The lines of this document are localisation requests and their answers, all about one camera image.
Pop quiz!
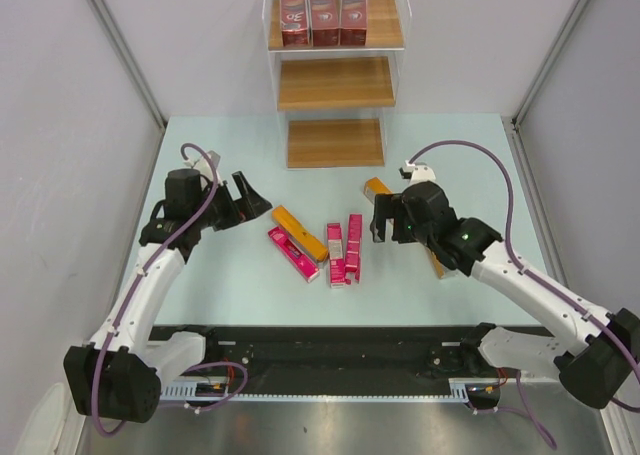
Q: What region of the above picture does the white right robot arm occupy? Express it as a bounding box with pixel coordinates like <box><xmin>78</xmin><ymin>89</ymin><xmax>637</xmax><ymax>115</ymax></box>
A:
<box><xmin>370</xmin><ymin>181</ymin><xmax>639</xmax><ymax>409</ymax></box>

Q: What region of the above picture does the acrylic three-tier wooden shelf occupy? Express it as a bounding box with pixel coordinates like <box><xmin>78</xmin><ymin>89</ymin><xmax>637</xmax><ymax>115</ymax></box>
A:
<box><xmin>262</xmin><ymin>0</ymin><xmax>412</xmax><ymax>169</ymax></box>

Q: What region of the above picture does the orange toothpaste box right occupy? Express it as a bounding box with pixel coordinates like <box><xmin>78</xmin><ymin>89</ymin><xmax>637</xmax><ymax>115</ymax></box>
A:
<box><xmin>363</xmin><ymin>177</ymin><xmax>392</xmax><ymax>204</ymax></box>

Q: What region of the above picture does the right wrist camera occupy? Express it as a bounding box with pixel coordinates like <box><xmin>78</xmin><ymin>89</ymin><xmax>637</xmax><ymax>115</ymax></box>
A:
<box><xmin>399</xmin><ymin>160</ymin><xmax>436</xmax><ymax>186</ymax></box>

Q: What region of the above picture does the red foil toothpaste box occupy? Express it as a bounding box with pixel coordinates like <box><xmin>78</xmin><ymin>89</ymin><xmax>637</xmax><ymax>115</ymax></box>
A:
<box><xmin>280</xmin><ymin>0</ymin><xmax>309</xmax><ymax>47</ymax></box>

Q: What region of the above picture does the orange toothpaste box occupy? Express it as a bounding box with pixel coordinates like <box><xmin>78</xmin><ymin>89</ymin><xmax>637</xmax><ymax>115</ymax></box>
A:
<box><xmin>363</xmin><ymin>177</ymin><xmax>392</xmax><ymax>204</ymax></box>
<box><xmin>271</xmin><ymin>205</ymin><xmax>329</xmax><ymax>265</ymax></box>

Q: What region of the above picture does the pink Be You toothpaste box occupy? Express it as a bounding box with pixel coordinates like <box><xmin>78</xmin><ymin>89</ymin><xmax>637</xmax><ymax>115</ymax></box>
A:
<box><xmin>267</xmin><ymin>227</ymin><xmax>319</xmax><ymax>283</ymax></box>

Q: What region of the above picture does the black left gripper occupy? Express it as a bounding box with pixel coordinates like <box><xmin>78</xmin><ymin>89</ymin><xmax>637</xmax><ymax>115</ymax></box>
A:
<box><xmin>191</xmin><ymin>172</ymin><xmax>271</xmax><ymax>231</ymax></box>

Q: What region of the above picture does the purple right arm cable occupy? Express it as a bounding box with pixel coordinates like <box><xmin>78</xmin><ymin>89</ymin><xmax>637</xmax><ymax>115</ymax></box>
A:
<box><xmin>408</xmin><ymin>139</ymin><xmax>640</xmax><ymax>414</ymax></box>

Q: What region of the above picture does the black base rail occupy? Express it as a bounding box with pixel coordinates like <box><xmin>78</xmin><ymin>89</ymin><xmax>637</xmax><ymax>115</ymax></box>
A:
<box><xmin>144</xmin><ymin>324</ymin><xmax>521</xmax><ymax>401</ymax></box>

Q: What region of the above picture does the pink toothpaste box middle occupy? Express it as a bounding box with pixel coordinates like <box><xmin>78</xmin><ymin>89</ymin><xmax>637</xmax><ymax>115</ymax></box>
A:
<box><xmin>326</xmin><ymin>223</ymin><xmax>346</xmax><ymax>288</ymax></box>

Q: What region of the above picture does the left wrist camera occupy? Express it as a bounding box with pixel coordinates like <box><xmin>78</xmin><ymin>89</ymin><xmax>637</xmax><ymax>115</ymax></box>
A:
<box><xmin>183</xmin><ymin>150</ymin><xmax>220</xmax><ymax>181</ymax></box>

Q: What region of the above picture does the red 3D toothpaste box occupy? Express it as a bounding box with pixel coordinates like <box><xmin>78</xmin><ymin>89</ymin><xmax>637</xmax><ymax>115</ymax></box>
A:
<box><xmin>340</xmin><ymin>0</ymin><xmax>368</xmax><ymax>47</ymax></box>

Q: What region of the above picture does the white cable duct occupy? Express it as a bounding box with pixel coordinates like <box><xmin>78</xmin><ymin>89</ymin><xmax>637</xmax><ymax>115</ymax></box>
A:
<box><xmin>160</xmin><ymin>377</ymin><xmax>501</xmax><ymax>409</ymax></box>

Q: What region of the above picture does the pink toothpaste box right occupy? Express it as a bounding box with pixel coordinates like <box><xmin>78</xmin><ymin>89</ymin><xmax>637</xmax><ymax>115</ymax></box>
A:
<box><xmin>345</xmin><ymin>213</ymin><xmax>363</xmax><ymax>283</ymax></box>

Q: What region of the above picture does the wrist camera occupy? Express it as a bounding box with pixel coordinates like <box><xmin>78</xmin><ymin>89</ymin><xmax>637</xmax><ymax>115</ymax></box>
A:
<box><xmin>399</xmin><ymin>160</ymin><xmax>436</xmax><ymax>186</ymax></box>
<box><xmin>183</xmin><ymin>150</ymin><xmax>220</xmax><ymax>181</ymax></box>

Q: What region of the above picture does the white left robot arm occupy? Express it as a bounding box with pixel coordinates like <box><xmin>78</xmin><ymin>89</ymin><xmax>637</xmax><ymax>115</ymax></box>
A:
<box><xmin>63</xmin><ymin>168</ymin><xmax>272</xmax><ymax>423</ymax></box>

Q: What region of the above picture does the silver gold R.O toothpaste box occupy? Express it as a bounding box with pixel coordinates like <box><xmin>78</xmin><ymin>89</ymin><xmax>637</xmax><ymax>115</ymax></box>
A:
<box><xmin>426</xmin><ymin>249</ymin><xmax>451</xmax><ymax>280</ymax></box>

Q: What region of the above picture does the orange toothpaste box left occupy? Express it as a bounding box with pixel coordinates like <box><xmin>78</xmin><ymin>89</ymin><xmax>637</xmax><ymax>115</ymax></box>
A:
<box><xmin>271</xmin><ymin>205</ymin><xmax>329</xmax><ymax>265</ymax></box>

